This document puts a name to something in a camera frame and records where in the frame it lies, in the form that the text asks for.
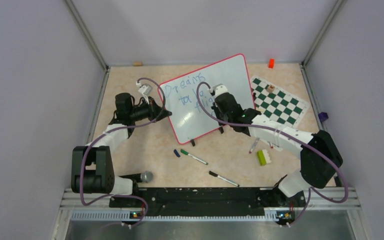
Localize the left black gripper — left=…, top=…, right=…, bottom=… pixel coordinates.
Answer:
left=129, top=96, right=171, bottom=123

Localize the white board with pink frame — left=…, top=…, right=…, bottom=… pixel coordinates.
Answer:
left=159, top=53, right=255, bottom=144

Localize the blue marker cap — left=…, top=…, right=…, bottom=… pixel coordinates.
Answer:
left=173, top=149, right=180, bottom=158

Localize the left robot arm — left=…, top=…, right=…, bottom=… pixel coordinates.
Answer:
left=71, top=92, right=172, bottom=207

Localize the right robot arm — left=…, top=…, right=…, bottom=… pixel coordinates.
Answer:
left=209, top=89, right=344, bottom=206

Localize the right black whiteboard foot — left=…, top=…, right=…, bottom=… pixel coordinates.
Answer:
left=218, top=126, right=224, bottom=134

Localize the black whiteboard foot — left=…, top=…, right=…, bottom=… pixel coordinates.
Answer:
left=218, top=126, right=224, bottom=134
left=190, top=139, right=196, bottom=147

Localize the left black whiteboard foot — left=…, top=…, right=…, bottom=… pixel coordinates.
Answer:
left=190, top=139, right=196, bottom=147

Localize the cream chess piece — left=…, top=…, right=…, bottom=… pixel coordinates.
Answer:
left=256, top=107, right=266, bottom=113

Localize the green capped marker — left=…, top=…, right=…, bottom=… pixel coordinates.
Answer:
left=180, top=149, right=208, bottom=165

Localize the wooden cube chess piece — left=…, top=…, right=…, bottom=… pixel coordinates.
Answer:
left=266, top=85, right=276, bottom=93

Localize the pink purple marker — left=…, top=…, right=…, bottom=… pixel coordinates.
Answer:
left=248, top=137, right=260, bottom=154

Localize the green white chessboard mat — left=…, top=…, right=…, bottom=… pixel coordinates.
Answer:
left=250, top=76, right=310, bottom=128

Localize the small cork piece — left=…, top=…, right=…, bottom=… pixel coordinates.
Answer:
left=132, top=61, right=143, bottom=67

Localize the green white toy brick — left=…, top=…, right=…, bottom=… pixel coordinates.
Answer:
left=256, top=149, right=272, bottom=166

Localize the orange toy block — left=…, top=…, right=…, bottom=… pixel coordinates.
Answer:
left=268, top=58, right=275, bottom=69

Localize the black capped marker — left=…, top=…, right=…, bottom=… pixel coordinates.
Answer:
left=208, top=171, right=240, bottom=188

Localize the purple toy block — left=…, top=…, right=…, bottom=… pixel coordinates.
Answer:
left=318, top=112, right=329, bottom=123

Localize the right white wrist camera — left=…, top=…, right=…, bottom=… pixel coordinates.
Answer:
left=209, top=84, right=229, bottom=98

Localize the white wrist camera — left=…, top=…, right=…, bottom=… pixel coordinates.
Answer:
left=138, top=84, right=153, bottom=98
left=209, top=84, right=229, bottom=98

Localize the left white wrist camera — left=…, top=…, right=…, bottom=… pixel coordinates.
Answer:
left=138, top=84, right=153, bottom=98

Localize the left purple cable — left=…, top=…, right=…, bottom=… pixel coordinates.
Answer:
left=79, top=77, right=167, bottom=229

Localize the purple cable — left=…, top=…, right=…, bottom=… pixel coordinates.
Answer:
left=79, top=77, right=167, bottom=229
left=195, top=81, right=349, bottom=229

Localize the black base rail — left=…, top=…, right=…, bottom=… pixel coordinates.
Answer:
left=109, top=187, right=305, bottom=217

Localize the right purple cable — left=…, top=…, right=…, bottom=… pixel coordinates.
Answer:
left=195, top=81, right=349, bottom=229

